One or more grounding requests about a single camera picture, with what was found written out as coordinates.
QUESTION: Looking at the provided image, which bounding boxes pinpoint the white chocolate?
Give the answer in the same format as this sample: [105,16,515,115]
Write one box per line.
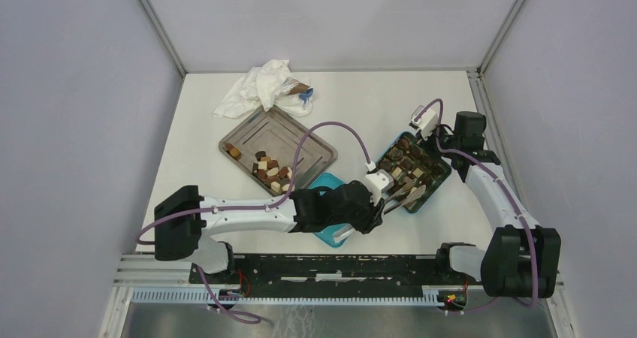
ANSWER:
[391,167,403,180]
[411,168,424,179]

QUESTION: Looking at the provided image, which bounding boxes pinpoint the teal chocolate box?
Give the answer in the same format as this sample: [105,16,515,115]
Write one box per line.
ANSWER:
[376,131,451,214]

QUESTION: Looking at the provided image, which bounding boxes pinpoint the metal serving tongs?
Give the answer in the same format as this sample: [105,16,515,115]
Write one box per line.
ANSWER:
[332,182,428,244]

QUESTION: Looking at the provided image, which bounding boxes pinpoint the stainless steel tray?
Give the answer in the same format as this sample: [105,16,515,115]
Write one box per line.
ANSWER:
[219,107,338,196]

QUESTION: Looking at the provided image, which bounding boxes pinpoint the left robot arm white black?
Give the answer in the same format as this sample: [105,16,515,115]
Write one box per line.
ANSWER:
[152,180,385,284]

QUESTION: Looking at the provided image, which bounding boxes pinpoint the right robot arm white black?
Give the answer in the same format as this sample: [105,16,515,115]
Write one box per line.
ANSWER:
[421,111,562,302]

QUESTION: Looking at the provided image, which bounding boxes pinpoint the teal box lid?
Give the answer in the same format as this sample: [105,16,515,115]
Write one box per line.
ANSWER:
[309,173,346,249]

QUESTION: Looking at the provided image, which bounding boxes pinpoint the brown blue wrapper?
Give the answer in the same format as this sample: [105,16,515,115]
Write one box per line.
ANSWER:
[283,77,314,103]

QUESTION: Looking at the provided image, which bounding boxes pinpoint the white crumpled cloth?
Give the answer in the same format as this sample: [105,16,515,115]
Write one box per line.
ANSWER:
[213,59,313,119]

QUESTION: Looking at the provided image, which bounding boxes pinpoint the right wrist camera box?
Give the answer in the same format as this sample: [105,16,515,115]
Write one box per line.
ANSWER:
[409,106,439,138]

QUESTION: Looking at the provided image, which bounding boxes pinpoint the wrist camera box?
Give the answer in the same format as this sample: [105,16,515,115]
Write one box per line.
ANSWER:
[362,170,394,205]
[409,106,439,138]

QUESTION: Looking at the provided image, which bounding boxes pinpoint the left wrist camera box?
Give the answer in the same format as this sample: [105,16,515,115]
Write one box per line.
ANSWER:
[362,170,394,205]

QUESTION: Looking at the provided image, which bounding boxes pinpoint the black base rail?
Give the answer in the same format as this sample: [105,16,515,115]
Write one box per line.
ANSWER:
[189,254,479,298]

